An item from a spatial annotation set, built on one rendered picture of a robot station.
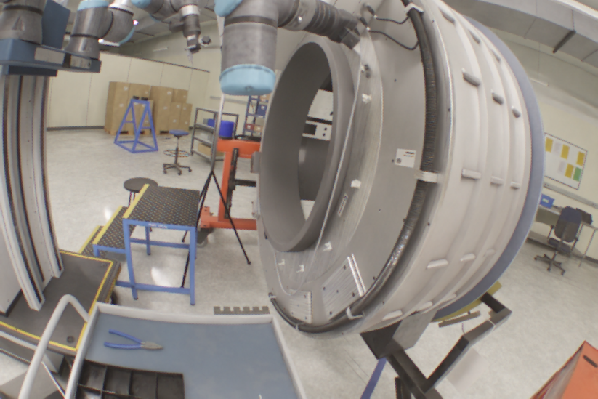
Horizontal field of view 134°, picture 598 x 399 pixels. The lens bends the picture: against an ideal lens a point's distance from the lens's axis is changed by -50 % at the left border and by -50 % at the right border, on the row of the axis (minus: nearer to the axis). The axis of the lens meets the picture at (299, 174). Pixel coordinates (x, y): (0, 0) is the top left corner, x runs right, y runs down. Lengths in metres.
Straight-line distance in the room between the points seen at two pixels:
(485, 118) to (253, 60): 0.42
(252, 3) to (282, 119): 1.01
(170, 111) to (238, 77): 7.56
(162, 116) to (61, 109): 3.12
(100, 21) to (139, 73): 7.40
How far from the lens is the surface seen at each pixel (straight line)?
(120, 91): 7.24
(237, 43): 0.40
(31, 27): 0.89
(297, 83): 1.28
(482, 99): 0.54
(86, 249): 1.99
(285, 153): 1.39
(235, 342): 0.77
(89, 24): 1.27
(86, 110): 8.20
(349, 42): 0.57
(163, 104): 7.80
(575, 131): 6.97
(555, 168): 6.66
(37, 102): 1.27
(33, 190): 1.38
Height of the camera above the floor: 1.27
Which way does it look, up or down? 14 degrees down
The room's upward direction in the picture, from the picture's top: 12 degrees clockwise
